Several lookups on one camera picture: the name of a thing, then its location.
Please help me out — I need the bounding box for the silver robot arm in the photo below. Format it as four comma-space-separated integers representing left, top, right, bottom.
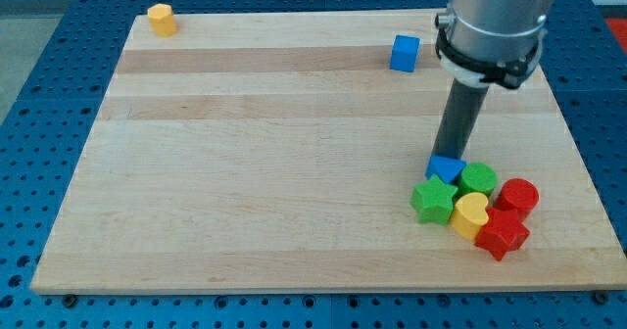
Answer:
434, 0, 554, 89

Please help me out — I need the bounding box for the wooden board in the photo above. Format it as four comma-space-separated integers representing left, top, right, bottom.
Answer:
30, 10, 626, 295

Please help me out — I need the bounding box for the blue cube block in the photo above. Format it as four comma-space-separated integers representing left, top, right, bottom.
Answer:
389, 35, 420, 72

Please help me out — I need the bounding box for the green star block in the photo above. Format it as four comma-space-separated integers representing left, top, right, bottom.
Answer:
410, 175, 458, 225

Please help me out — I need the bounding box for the blue triangle block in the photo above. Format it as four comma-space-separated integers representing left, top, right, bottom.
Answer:
425, 155, 467, 184

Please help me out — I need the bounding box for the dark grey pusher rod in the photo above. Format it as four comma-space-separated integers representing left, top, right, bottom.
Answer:
431, 79, 489, 159

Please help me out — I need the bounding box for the green cylinder block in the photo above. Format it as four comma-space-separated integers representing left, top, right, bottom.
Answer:
458, 163, 498, 197

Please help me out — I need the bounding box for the yellow heart block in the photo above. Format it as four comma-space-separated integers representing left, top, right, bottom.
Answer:
449, 192, 489, 241

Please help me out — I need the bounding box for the yellow hexagon block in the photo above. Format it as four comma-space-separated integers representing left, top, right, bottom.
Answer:
147, 3, 178, 37

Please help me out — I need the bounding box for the red cylinder block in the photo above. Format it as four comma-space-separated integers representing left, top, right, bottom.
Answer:
494, 178, 540, 221

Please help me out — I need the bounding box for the red star block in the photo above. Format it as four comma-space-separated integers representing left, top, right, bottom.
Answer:
474, 207, 531, 261

